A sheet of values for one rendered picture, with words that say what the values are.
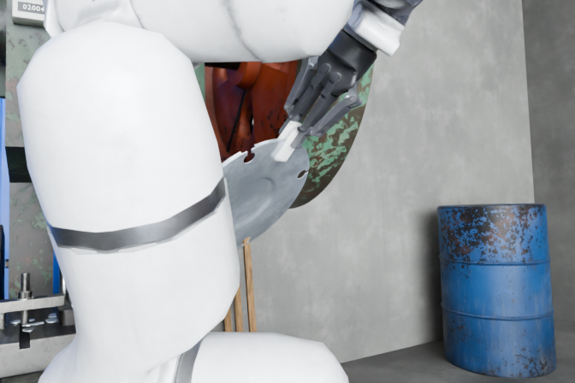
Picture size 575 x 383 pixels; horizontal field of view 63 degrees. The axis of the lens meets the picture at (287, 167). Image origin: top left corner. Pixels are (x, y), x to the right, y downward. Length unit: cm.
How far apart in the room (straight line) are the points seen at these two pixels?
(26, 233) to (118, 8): 106
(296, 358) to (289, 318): 231
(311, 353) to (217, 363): 7
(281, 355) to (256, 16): 25
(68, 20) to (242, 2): 12
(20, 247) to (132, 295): 104
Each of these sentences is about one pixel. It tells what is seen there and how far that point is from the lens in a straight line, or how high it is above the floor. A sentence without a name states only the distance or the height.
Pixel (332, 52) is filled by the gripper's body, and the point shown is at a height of 117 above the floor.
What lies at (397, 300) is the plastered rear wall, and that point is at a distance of 313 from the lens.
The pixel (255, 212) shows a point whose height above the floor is 92.
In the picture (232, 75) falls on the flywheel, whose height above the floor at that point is 129.
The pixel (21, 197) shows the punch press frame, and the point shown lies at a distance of 132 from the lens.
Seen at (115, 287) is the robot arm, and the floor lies 90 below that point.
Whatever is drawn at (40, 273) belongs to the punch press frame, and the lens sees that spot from 133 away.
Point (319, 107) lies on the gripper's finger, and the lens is 76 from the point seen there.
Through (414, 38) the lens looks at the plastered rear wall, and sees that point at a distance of 340.
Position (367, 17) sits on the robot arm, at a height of 119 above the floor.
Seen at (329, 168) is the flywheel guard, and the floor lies 101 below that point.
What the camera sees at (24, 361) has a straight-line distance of 103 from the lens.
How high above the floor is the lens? 95
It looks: 4 degrees up
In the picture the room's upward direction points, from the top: 2 degrees counter-clockwise
